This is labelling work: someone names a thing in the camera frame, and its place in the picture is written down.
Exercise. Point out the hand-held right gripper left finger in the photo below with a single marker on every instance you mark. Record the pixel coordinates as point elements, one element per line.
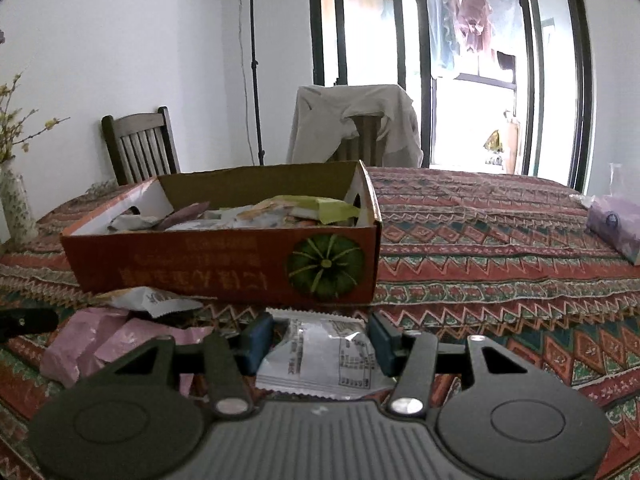
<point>257,340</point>

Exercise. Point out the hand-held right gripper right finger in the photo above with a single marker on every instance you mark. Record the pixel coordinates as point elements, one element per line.
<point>385,342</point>

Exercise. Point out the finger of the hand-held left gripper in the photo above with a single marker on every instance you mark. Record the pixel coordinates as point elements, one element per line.
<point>30,321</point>

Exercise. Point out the white printed snack packet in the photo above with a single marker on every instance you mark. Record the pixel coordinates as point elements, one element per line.
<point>320,355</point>

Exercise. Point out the orange pumpkin print cardboard box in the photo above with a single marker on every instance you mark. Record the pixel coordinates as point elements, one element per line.
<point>200,260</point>

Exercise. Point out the green snack packet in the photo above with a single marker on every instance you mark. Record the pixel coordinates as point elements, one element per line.
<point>332,210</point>

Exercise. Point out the pink snack packet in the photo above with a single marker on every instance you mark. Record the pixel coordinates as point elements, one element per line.
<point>80,345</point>
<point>145,340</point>

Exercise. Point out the white crumpled snack packet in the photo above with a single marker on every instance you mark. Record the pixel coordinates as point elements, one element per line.
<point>135,222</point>
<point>160,302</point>

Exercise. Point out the white patterned vase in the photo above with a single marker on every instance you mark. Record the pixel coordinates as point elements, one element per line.
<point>17,205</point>

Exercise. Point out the orange white snack packet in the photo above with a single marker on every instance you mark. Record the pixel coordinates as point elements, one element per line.
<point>275,210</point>

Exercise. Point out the patterned red green tablecloth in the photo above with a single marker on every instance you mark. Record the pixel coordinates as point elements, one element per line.
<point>475,240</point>

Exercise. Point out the mauve snack packet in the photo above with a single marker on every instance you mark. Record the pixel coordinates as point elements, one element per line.
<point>187,212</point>

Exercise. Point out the grey fuzzy clump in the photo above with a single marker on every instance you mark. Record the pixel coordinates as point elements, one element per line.
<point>102,187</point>

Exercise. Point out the yellow flower branches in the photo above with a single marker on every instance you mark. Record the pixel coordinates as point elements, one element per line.
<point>20,120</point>

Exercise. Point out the dark wooden chair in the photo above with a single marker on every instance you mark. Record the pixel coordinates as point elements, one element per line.
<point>140,127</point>
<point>365,140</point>

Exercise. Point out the yellow bag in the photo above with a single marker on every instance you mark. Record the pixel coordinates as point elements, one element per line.
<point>492,142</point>

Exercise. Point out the beige garment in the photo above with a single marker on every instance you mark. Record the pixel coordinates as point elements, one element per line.
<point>320,120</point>

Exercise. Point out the orange upright object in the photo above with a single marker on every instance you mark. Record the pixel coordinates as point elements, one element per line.
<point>511,145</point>

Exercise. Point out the black light stand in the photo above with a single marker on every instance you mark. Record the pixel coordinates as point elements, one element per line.
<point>254,85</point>

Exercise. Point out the purple tissue pack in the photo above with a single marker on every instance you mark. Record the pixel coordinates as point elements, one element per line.
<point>615,230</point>

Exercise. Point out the clear plastic bag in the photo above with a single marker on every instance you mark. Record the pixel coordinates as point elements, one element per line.
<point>617,180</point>

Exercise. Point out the dark hanging cloth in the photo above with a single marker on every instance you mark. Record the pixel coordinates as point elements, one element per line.
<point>505,67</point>

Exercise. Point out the black framed glass door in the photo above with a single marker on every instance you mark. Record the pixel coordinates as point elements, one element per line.
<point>582,85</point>

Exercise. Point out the blue hanging garment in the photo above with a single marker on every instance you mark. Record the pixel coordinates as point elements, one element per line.
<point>442,20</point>

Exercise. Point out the maroon hanging garment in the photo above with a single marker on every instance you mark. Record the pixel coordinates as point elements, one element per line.
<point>475,10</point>

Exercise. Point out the pale blue hanging shirt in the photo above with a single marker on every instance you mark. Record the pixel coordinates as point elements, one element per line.
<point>507,15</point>

